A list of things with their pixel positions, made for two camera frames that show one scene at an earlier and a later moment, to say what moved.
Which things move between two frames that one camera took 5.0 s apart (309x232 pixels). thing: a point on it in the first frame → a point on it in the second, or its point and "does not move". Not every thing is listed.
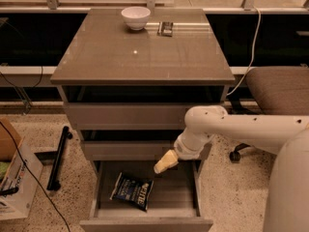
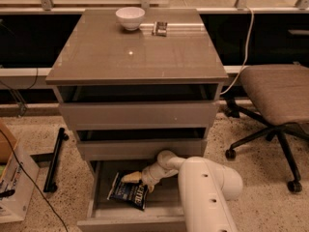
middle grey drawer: (126, 150) does not move
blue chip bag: (135, 191) does not move
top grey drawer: (131, 116) does not move
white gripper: (182, 149) → (149, 175)
